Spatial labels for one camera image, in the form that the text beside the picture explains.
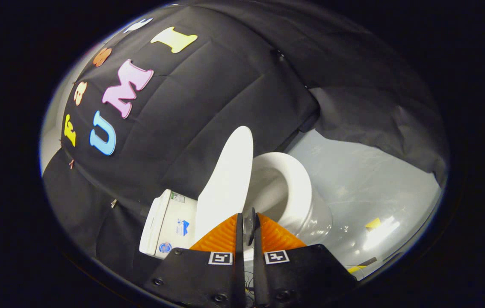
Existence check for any white ceramic toilet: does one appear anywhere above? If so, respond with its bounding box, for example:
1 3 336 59
139 171 334 261

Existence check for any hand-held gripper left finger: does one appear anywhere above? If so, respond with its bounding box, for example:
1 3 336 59
143 213 245 308

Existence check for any thin black floor cable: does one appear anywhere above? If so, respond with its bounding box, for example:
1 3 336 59
245 269 255 301

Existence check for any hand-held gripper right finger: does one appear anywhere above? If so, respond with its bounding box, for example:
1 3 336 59
253 213 359 308

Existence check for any black backdrop cloth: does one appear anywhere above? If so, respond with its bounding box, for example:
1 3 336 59
41 0 449 281

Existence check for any white toilet seat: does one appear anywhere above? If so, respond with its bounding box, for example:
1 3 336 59
248 151 314 236

